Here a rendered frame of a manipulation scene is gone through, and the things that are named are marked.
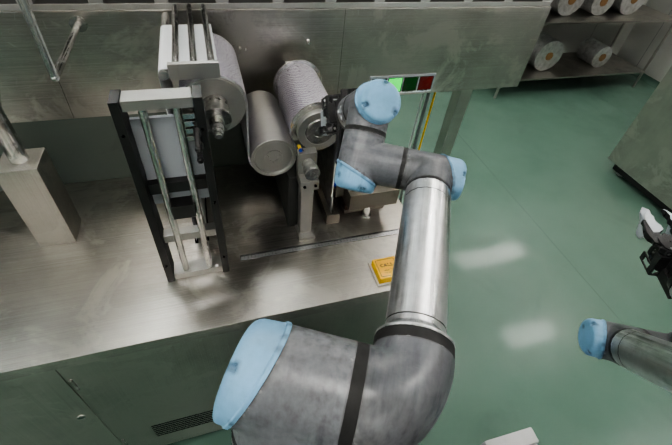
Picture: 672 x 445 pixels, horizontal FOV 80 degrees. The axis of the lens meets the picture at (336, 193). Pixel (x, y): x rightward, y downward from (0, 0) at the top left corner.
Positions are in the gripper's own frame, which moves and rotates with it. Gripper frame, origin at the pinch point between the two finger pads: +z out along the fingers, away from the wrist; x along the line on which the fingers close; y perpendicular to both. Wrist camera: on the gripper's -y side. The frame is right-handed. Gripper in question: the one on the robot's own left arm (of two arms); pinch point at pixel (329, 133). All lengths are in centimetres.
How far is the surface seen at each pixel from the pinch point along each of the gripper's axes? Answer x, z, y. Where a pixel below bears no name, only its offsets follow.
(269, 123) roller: 13.4, 10.1, 4.9
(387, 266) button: -14.3, 6.7, -38.4
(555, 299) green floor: -141, 80, -97
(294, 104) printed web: 6.8, 6.6, 8.8
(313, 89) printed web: 1.1, 7.0, 12.4
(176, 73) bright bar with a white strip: 33.2, -10.6, 14.0
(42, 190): 70, 18, -6
